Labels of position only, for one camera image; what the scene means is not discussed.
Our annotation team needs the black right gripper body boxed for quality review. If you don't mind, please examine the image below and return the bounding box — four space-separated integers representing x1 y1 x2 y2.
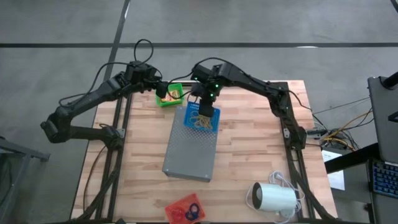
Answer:
190 82 219 118

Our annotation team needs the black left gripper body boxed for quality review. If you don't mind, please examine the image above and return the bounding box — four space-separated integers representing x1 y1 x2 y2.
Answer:
154 80 170 100

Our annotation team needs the yellow green crayon box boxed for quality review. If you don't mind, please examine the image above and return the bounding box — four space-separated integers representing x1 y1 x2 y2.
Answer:
160 89 183 103

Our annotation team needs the green plastic basket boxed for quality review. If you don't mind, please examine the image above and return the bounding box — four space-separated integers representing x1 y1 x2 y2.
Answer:
155 83 185 108

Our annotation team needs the blue plastic basket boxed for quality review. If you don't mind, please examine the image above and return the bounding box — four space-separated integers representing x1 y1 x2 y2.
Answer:
183 101 221 133

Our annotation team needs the grey perforated metal riser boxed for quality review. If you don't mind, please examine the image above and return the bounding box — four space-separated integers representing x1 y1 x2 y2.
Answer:
162 105 220 183

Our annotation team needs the red plastic basket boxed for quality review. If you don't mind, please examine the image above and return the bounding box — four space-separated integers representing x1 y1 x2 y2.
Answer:
164 192 206 224

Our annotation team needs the black desk bar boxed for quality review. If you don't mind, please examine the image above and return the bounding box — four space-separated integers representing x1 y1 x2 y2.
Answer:
325 142 379 174

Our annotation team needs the white cylindrical device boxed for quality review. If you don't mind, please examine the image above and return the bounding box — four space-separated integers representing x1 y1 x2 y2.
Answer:
251 182 298 218

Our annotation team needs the white paper sheet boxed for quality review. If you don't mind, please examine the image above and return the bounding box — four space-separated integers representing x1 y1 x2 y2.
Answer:
322 149 346 191

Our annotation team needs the grey metal stand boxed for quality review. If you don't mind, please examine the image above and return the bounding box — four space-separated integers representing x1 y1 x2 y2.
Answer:
0 136 50 224

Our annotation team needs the black keyboard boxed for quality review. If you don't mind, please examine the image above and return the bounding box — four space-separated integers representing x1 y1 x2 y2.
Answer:
371 159 398 199

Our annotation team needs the white cable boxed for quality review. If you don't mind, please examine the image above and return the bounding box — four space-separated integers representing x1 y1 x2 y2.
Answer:
245 170 306 223

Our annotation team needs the brown cable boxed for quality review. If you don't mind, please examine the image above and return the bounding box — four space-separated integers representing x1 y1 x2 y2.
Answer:
81 144 106 214

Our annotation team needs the black aluminium table frame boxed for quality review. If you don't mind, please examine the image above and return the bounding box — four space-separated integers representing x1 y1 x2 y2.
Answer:
79 80 335 224

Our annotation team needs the multicolour cable bundle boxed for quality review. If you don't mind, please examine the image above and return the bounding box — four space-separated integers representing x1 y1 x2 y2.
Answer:
306 96 374 153

